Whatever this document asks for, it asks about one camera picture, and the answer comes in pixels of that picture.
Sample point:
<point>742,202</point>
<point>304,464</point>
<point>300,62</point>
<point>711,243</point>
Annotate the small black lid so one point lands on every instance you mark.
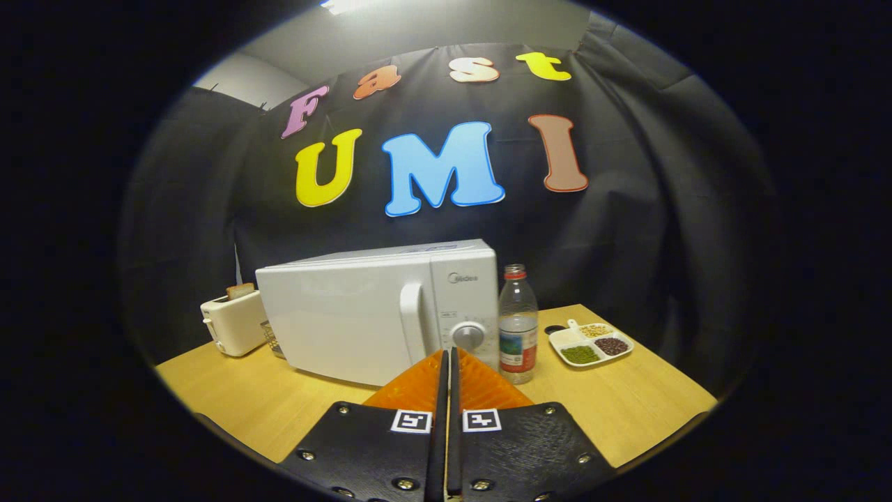
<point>555,329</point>

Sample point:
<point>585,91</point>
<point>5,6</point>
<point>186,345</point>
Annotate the white microwave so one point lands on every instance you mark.
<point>341,314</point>

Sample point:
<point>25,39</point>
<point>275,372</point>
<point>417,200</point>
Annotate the toast slice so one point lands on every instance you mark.
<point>240,291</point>

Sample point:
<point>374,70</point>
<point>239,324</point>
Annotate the white divided dish with beans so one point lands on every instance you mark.
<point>568,339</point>

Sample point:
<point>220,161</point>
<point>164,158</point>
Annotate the clear plastic water bottle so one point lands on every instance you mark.
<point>518,328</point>

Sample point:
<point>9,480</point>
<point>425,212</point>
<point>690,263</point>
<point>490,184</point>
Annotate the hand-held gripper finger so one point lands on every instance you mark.
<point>454,432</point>
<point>439,432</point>

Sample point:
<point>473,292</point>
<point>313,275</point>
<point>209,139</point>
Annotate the white toaster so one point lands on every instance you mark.
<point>233,324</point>

